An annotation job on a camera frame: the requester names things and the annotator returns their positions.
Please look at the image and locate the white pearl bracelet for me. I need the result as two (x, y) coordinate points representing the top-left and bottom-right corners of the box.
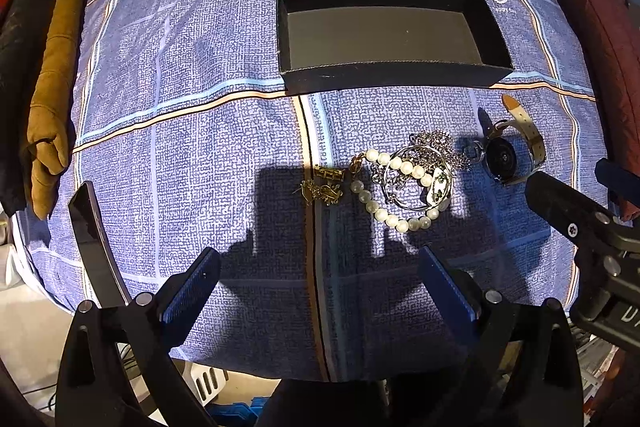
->
(349, 147), (452, 234)

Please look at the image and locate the tan strap wristwatch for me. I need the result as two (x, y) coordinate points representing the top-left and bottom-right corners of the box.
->
(477, 94), (547, 186)

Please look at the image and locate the silver bangle with white charm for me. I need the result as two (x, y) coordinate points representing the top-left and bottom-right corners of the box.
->
(380, 145), (454, 213)

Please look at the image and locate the silver chain necklace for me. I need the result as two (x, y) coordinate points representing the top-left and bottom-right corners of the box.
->
(406, 130), (486, 172)

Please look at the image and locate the gold flower earring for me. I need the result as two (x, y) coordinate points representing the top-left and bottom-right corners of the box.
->
(314, 166), (345, 183)
(299, 180), (343, 206)

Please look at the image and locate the black jewelry box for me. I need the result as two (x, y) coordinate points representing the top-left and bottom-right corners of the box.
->
(277, 0), (514, 95)

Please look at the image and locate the blue plaid bed sheet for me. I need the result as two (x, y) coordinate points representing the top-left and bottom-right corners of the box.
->
(15, 0), (606, 381)

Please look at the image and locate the dark red pillow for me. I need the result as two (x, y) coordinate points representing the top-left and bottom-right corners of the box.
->
(527, 0), (640, 223)

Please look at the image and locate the mustard brown pillow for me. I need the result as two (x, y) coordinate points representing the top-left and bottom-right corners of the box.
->
(26, 0), (85, 220)

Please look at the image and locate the black quilted pillow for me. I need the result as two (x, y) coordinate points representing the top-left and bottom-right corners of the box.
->
(1, 0), (56, 216)

